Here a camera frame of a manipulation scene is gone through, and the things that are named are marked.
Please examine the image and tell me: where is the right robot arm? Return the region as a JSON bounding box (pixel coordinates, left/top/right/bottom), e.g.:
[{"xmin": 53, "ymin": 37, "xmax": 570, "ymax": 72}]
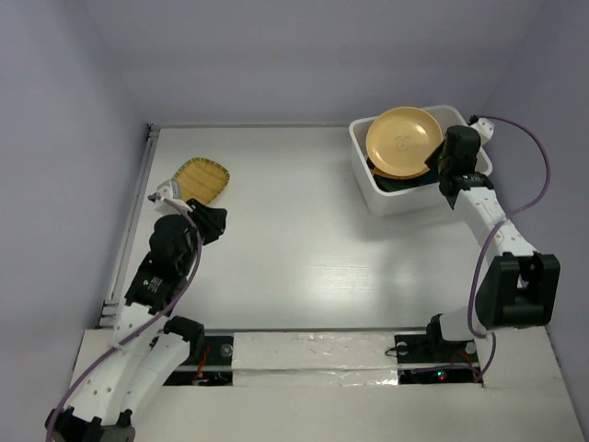
[{"xmin": 423, "ymin": 125, "xmax": 560, "ymax": 361}]

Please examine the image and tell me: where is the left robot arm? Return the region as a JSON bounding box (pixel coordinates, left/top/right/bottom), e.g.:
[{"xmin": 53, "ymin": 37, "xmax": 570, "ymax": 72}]
[{"xmin": 45, "ymin": 194, "xmax": 227, "ymax": 441}]

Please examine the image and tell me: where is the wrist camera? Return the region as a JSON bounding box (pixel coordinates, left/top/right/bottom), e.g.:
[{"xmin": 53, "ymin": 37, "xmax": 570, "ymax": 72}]
[
  {"xmin": 147, "ymin": 179, "xmax": 182, "ymax": 203},
  {"xmin": 468, "ymin": 115, "xmax": 494, "ymax": 145}
]

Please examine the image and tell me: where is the dark blue leaf dish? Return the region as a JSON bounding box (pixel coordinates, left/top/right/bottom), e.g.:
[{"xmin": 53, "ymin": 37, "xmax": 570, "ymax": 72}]
[{"xmin": 373, "ymin": 170, "xmax": 438, "ymax": 192}]

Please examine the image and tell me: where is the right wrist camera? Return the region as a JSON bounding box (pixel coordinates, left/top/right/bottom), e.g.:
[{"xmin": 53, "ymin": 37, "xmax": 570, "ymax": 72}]
[{"xmin": 468, "ymin": 115, "xmax": 494, "ymax": 145}]

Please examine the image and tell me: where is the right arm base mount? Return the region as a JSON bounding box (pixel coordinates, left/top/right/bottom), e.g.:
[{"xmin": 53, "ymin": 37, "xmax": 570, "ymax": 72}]
[{"xmin": 385, "ymin": 318, "xmax": 481, "ymax": 385}]

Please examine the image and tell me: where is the yellow green bamboo-pattern plate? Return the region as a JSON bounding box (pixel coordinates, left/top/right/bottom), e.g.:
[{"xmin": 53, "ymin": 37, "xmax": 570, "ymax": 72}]
[{"xmin": 173, "ymin": 157, "xmax": 230, "ymax": 205}]

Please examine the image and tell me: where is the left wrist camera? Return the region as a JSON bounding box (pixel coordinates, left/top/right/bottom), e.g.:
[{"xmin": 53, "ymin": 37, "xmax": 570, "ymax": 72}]
[{"xmin": 147, "ymin": 179, "xmax": 182, "ymax": 203}]

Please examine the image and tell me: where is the white front panel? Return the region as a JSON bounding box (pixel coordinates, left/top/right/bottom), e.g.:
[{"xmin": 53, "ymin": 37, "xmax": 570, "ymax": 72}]
[{"xmin": 53, "ymin": 325, "xmax": 582, "ymax": 442}]

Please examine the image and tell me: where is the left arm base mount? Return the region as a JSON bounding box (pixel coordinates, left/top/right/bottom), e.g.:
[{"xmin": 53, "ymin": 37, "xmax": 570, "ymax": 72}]
[{"xmin": 164, "ymin": 334, "xmax": 234, "ymax": 387}]

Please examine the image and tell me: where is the white plastic bin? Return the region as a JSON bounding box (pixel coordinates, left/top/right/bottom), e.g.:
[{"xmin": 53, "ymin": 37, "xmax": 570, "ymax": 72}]
[{"xmin": 349, "ymin": 104, "xmax": 492, "ymax": 216}]

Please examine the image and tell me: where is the yellow round plate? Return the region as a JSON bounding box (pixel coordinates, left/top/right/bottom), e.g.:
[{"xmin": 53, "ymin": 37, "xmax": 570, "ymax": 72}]
[{"xmin": 365, "ymin": 106, "xmax": 444, "ymax": 180}]

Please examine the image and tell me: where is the aluminium side rail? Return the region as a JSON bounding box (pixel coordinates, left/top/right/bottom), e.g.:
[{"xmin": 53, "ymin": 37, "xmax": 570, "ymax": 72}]
[{"xmin": 96, "ymin": 123, "xmax": 160, "ymax": 329}]

